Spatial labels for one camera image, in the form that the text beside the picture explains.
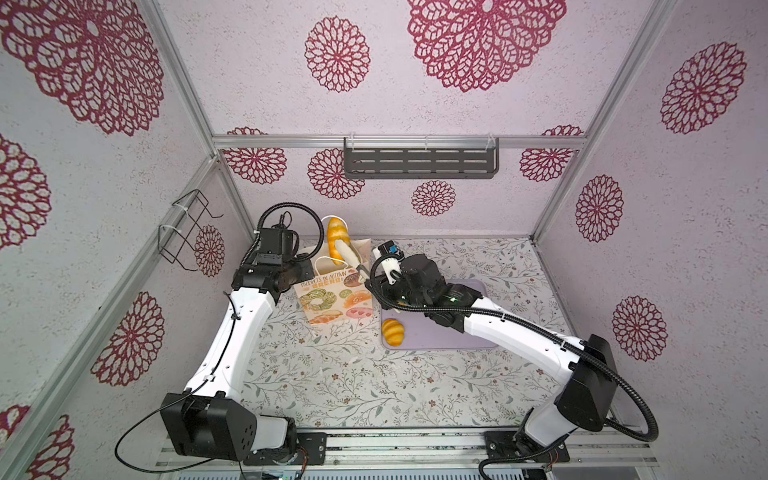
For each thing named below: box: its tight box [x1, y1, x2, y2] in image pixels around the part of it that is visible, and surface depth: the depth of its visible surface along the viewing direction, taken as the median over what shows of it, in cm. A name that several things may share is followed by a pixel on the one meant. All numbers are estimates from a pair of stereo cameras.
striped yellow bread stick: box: [327, 217, 351, 265], surface depth 79 cm
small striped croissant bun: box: [382, 318, 405, 347], surface depth 93 cm
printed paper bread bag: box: [294, 239, 375, 326], surface depth 83 cm
